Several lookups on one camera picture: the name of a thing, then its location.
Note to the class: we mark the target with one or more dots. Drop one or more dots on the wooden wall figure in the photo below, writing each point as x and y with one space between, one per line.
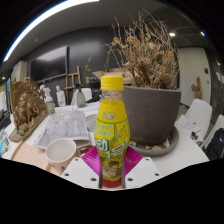
196 88

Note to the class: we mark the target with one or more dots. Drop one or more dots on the black wall screen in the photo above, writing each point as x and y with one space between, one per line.
50 63

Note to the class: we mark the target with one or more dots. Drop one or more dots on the brown cardboard box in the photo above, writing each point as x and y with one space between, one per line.
110 74

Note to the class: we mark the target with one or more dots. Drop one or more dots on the round clear glass dish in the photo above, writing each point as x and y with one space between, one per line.
91 122

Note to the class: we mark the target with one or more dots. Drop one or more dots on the white cabinet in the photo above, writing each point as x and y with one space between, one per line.
20 70

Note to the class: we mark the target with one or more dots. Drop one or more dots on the round ceiling spotlight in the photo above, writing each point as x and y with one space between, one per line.
202 33
172 34

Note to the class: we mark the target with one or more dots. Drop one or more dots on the black backpack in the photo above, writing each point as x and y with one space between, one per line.
216 145

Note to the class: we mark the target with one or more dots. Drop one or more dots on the printed newspaper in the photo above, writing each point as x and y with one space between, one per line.
65 128

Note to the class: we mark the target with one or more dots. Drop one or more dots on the white chair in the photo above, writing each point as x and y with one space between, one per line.
200 113
218 123

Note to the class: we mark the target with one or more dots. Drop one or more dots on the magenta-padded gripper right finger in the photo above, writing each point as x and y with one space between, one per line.
145 171

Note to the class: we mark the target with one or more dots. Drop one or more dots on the grey plant pot saucer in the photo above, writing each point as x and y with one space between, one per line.
166 146

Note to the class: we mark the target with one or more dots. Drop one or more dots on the bright ceiling light panel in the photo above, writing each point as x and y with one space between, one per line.
36 23

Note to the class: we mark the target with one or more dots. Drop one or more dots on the slim white plaster statue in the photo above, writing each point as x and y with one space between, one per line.
60 96

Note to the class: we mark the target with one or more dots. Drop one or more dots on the light wooden drawing board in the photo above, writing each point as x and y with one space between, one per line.
30 156

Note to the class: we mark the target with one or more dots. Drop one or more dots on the grey pot with dried plant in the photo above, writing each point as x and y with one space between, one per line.
151 113

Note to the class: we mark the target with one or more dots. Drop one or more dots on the wooden easel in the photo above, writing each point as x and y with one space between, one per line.
73 83

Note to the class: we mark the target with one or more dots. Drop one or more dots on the yellow drink bottle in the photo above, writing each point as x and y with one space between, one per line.
111 133

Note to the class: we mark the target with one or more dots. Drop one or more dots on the brown relief sculpture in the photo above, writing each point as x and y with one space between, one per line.
28 110

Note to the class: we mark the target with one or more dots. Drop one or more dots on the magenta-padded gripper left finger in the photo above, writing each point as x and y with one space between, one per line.
78 171

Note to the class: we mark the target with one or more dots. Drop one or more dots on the white plaster bust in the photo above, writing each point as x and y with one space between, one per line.
47 93

